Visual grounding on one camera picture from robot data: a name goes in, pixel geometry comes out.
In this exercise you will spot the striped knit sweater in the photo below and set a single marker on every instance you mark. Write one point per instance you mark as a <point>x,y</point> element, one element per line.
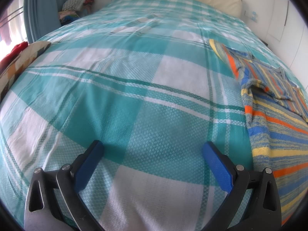
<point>272,115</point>

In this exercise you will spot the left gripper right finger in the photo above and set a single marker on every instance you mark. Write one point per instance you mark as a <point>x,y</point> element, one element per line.
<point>263,211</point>

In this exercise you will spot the white wardrobe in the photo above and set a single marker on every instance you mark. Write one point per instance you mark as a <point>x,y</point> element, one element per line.
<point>287,38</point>

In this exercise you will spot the red garment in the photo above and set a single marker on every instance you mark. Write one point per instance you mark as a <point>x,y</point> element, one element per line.
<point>12,55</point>

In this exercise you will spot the teal window curtain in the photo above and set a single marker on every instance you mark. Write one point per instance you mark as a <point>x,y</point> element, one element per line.
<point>41,17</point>

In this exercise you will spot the pile of clothes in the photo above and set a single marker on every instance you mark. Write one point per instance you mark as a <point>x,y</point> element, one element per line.
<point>73,10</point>

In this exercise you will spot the teal plaid bedspread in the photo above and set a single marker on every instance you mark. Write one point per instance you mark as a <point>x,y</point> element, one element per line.
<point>141,77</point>

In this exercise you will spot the wall switch panel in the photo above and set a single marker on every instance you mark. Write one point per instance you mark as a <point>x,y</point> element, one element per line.
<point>252,15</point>

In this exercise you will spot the patterned cushion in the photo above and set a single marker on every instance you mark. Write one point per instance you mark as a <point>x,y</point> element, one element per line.
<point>20,63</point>

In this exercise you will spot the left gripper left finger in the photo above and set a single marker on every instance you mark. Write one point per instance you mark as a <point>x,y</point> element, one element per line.
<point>42,211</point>

